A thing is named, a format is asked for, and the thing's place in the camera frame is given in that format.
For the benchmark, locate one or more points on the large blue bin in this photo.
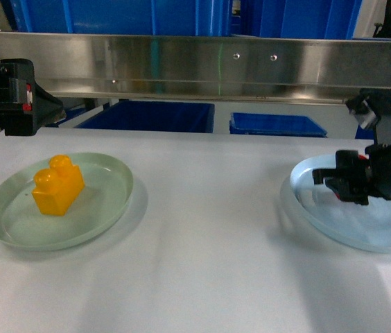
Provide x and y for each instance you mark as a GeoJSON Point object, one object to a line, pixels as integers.
{"type": "Point", "coordinates": [169, 18]}
{"type": "Point", "coordinates": [300, 19]}

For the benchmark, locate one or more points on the stainless steel shelf rail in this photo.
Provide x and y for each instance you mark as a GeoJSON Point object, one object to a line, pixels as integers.
{"type": "Point", "coordinates": [203, 68]}

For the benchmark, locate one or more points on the small blue bin lower centre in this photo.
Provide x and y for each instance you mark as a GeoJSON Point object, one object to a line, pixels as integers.
{"type": "Point", "coordinates": [274, 125]}

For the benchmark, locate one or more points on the large blue bin upper centre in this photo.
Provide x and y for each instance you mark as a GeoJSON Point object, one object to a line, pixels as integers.
{"type": "Point", "coordinates": [300, 19]}

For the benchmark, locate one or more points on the light blue round plate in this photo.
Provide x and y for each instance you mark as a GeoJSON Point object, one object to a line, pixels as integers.
{"type": "Point", "coordinates": [365, 227]}

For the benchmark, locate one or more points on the blue bin lower left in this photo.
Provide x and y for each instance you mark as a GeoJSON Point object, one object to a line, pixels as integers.
{"type": "Point", "coordinates": [154, 116]}

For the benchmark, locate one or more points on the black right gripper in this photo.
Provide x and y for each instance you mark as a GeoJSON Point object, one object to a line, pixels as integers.
{"type": "Point", "coordinates": [350, 166]}

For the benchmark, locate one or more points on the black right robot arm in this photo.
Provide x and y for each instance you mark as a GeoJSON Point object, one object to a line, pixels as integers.
{"type": "Point", "coordinates": [372, 110]}

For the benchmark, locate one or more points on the yellow toy block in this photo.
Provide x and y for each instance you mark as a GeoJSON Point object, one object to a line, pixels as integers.
{"type": "Point", "coordinates": [57, 186]}

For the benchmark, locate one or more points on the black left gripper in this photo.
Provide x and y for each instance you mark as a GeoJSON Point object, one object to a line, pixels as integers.
{"type": "Point", "coordinates": [25, 107]}

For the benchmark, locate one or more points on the large blue bin upper left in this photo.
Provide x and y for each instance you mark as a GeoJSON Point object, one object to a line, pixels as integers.
{"type": "Point", "coordinates": [169, 18]}

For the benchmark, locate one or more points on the light green round plate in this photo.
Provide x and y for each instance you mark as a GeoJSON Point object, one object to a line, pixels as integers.
{"type": "Point", "coordinates": [108, 188]}

